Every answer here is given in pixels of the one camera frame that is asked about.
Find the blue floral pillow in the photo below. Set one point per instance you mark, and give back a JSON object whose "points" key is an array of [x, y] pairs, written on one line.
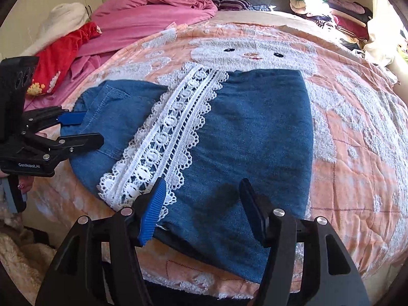
{"points": [[259, 7]]}

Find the dark striped pillow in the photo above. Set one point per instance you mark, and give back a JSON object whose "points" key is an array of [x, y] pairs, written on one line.
{"points": [[232, 3]]}

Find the pink duvet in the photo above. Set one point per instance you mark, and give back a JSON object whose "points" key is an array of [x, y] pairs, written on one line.
{"points": [[143, 16]]}

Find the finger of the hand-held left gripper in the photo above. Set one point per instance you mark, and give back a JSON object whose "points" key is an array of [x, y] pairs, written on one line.
{"points": [[86, 142], [73, 118]]}

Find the red flowered cloth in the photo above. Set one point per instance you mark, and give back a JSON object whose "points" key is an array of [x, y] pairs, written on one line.
{"points": [[60, 57]]}

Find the green windowsill mat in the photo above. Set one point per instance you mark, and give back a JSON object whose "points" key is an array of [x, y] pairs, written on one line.
{"points": [[402, 49]]}

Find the white curtain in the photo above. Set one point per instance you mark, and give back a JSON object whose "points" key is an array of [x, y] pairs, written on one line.
{"points": [[379, 44]]}

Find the blue denim pants lace hem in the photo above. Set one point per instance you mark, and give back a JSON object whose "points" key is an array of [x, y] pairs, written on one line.
{"points": [[255, 134]]}

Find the cream white cloth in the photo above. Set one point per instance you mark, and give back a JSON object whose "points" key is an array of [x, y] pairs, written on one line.
{"points": [[63, 16]]}

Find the person's left hand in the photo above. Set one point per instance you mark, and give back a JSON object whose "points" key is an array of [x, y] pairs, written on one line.
{"points": [[20, 185]]}

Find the white crumpled cloth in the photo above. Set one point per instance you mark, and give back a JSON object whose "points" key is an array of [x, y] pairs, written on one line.
{"points": [[387, 75]]}

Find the peach quilt with white pattern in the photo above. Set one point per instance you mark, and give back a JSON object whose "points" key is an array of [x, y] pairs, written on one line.
{"points": [[350, 181]]}

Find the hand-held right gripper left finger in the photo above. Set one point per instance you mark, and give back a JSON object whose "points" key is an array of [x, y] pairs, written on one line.
{"points": [[153, 210]]}

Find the pile of folded clothes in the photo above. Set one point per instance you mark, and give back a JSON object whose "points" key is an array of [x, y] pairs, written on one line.
{"points": [[347, 19]]}

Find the beige fuzzy cloth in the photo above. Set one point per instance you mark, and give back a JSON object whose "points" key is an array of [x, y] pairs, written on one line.
{"points": [[19, 255]]}

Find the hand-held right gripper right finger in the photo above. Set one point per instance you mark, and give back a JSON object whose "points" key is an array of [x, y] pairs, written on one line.
{"points": [[251, 207]]}

